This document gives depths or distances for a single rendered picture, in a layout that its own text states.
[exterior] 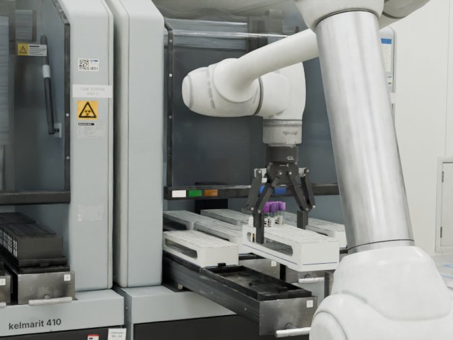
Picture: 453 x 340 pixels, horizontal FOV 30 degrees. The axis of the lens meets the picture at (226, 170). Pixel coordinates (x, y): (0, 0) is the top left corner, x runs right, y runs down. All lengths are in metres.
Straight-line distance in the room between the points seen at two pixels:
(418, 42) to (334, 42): 2.66
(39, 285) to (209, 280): 0.40
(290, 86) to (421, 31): 2.14
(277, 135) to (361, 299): 0.77
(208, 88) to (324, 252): 0.43
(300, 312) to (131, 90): 0.75
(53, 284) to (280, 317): 0.59
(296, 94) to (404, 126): 2.05
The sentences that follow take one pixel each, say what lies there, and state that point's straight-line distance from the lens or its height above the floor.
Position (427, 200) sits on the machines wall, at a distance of 4.03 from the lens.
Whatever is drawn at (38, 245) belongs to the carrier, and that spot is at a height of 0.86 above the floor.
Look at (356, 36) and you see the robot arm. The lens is 1.34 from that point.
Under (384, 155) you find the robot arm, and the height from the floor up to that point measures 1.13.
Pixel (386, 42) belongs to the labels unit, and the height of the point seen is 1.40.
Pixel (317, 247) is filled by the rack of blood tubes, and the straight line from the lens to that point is 1.81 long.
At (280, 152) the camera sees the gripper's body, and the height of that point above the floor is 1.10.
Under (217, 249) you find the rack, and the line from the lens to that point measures 2.07.
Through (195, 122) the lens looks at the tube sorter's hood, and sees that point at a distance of 2.22.
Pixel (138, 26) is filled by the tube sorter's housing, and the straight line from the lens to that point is 2.19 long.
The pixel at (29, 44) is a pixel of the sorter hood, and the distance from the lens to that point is 2.10.
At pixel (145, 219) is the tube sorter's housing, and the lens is 2.20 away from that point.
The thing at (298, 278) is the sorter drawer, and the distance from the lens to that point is 2.31.
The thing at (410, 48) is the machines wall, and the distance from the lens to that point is 3.96.
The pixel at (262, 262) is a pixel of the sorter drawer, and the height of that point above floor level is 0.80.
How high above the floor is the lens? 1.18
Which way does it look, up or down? 4 degrees down
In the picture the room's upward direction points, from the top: 1 degrees clockwise
